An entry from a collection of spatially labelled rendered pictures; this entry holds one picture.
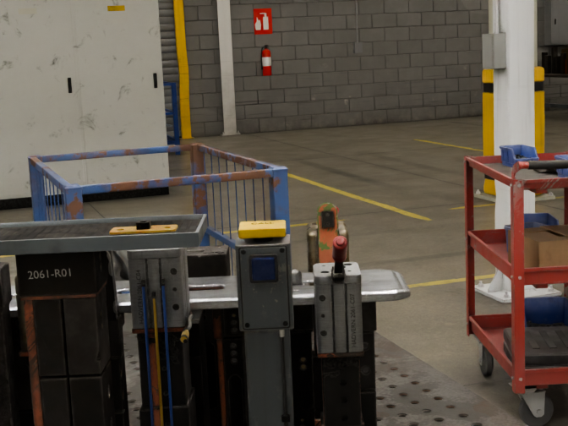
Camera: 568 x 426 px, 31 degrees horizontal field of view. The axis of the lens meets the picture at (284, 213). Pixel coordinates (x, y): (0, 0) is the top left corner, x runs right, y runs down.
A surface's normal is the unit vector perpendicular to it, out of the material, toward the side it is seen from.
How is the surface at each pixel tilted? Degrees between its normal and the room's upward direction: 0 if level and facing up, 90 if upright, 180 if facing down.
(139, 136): 90
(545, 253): 90
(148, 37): 90
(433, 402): 0
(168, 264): 90
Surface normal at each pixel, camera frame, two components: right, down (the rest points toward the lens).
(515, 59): 0.32, 0.15
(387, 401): -0.04, -0.98
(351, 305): 0.00, 0.17
